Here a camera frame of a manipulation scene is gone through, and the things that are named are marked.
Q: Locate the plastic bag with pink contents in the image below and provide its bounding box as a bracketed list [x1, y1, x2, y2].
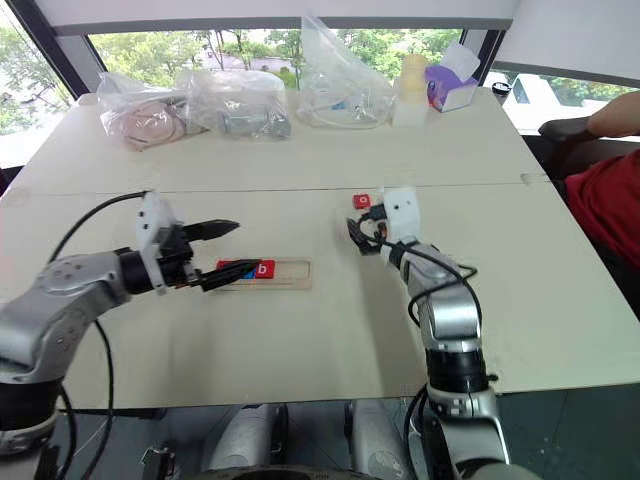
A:
[96, 71, 202, 152]

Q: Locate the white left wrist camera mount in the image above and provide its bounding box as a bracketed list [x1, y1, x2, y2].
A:
[135, 191, 184, 296]

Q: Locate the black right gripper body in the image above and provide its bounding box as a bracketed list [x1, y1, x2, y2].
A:
[360, 205, 397, 253]

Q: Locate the black office chair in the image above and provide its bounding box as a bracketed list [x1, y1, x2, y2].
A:
[538, 116, 640, 182]

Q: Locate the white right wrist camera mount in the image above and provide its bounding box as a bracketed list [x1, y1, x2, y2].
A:
[381, 186, 422, 247]

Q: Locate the person's red shirt torso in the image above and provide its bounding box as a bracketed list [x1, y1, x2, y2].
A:
[564, 149, 640, 269]

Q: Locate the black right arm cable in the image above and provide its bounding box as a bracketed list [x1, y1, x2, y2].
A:
[407, 239, 479, 326]

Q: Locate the purple tissue box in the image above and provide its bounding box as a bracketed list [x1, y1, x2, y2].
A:
[424, 43, 482, 114]

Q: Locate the white and yellow bottle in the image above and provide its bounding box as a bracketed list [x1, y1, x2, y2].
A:
[391, 53, 432, 129]

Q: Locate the wooden letter tray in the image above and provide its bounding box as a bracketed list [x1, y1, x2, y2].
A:
[211, 256, 314, 292]

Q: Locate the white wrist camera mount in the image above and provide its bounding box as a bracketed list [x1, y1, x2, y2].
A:
[135, 191, 184, 296]
[381, 186, 422, 247]

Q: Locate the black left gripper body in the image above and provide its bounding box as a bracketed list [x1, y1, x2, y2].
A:
[158, 223, 204, 291]

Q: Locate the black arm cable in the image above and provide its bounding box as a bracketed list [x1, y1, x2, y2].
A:
[47, 189, 152, 480]
[407, 239, 479, 326]

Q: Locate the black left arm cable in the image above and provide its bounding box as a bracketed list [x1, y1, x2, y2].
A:
[47, 189, 152, 480]

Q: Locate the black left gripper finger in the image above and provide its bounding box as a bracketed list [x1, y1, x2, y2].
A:
[181, 218, 242, 244]
[192, 258, 263, 293]

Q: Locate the clear bag with white cable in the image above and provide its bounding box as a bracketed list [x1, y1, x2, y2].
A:
[296, 14, 397, 130]

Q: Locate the plastic bag with grey contents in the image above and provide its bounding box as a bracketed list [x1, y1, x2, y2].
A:
[187, 68, 294, 142]

